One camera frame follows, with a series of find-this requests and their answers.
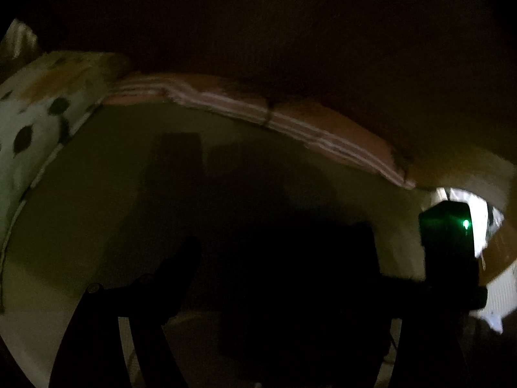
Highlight black pants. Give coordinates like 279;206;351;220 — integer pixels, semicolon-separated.
79;132;389;388

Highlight pink striped baby pillow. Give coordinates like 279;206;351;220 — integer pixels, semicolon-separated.
103;73;416;189

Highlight beige textured bed sheet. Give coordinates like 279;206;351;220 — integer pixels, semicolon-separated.
1;104;424;387

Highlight floral patterned pillow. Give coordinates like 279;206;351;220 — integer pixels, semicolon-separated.
1;52;127;240

